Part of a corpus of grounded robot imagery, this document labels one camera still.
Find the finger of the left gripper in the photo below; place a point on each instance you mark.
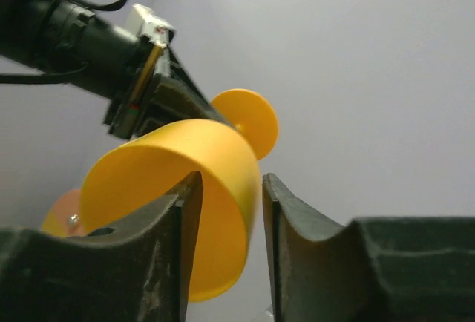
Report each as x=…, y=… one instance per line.
x=176, y=97

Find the orange plastic goblet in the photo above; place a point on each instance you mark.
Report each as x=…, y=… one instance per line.
x=210, y=167

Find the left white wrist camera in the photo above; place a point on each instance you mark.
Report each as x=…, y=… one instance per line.
x=142, y=21

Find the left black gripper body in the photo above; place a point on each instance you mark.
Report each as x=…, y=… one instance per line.
x=127, y=109

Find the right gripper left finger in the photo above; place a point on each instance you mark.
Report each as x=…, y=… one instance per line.
x=137, y=268

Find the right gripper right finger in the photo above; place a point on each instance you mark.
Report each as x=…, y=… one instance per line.
x=372, y=269

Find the cream round drawer box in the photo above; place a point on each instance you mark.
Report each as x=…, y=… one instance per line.
x=63, y=220

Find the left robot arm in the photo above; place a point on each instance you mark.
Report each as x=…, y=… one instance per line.
x=133, y=67

